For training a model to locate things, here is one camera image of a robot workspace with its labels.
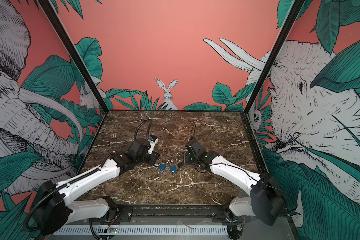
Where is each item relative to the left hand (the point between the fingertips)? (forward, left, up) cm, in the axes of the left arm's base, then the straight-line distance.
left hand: (157, 153), depth 81 cm
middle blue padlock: (-3, -8, -15) cm, 17 cm away
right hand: (-1, -14, -3) cm, 15 cm away
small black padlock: (-1, -12, -14) cm, 19 cm away
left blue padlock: (-2, -1, -14) cm, 14 cm away
